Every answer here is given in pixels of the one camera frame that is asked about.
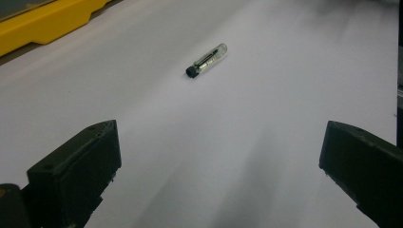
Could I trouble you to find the yellow black drawer organizer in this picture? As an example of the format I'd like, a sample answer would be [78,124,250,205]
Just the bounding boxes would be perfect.
[0,0,112,58]

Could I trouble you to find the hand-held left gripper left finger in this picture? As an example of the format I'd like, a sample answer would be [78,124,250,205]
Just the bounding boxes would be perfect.
[21,119,123,228]

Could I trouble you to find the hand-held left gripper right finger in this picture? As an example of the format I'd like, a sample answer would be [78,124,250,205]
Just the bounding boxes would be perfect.
[318,120,403,228]

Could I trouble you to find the clear vial with black cap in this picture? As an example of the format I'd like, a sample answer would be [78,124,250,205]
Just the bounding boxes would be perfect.
[185,43,228,79]

